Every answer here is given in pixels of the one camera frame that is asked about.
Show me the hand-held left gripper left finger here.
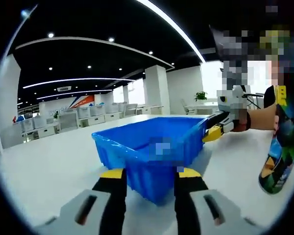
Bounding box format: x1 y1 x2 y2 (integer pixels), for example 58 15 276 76
36 168 127 235

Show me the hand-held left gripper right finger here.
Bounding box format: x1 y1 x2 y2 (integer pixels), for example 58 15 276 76
173 167 260 235

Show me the blue plastic box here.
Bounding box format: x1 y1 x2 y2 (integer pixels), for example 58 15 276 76
92 117 209 206

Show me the green black chip container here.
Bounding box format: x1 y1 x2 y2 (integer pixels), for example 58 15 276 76
258 84 294 195

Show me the person's right hand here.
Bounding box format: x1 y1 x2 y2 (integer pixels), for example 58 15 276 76
232 111 252 133

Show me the green potted plant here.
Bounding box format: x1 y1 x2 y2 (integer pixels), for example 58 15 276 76
194 91 209 102

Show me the white table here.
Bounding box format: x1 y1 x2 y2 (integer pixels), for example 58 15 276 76
0 114 294 235

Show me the white pillar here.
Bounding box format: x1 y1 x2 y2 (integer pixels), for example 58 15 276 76
0 53 22 154
144 65 171 116

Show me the row of white desks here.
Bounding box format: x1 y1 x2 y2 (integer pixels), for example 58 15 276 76
13 102 165 143

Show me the orange blue wall poster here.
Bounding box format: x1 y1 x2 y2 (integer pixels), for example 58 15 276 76
68 94 96 110

